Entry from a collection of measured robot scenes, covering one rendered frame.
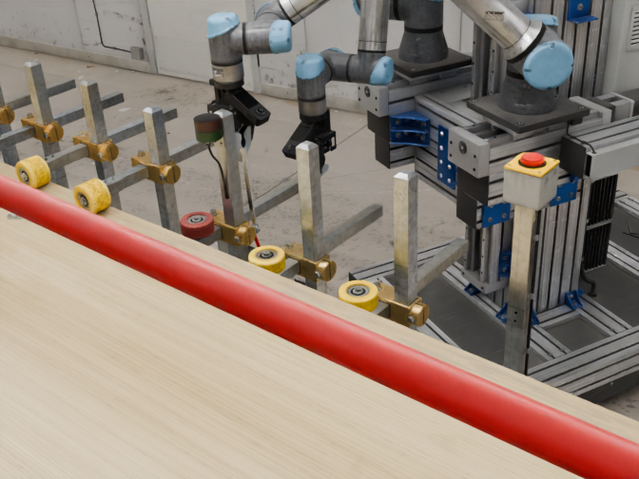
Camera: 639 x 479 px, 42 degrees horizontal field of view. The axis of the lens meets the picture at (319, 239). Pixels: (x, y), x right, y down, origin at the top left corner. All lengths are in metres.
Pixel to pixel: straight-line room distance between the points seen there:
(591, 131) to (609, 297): 0.85
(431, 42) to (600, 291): 1.07
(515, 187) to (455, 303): 1.45
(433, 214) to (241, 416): 2.57
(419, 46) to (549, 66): 0.65
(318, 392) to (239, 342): 0.21
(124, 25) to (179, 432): 4.89
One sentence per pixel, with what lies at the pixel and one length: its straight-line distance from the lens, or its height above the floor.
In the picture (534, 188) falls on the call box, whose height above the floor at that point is 1.19.
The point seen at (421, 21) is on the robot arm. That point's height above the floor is 1.16.
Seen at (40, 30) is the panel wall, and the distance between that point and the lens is 6.82.
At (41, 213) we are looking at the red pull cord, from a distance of 0.21.
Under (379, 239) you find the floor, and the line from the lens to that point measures 3.67.
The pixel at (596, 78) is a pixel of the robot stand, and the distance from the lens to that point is 2.56.
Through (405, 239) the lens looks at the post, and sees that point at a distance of 1.68.
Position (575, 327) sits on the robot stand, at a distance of 2.82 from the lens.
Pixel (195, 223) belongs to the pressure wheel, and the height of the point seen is 0.91.
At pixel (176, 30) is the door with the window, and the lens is 5.76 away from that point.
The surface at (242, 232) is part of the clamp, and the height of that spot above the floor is 0.86.
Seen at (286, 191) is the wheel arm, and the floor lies 0.86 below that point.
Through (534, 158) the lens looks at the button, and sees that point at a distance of 1.47.
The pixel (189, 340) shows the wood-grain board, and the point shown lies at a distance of 1.60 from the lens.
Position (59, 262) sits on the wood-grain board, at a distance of 1.94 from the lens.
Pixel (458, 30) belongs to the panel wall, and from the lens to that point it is 4.57.
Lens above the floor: 1.84
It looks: 30 degrees down
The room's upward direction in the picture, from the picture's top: 3 degrees counter-clockwise
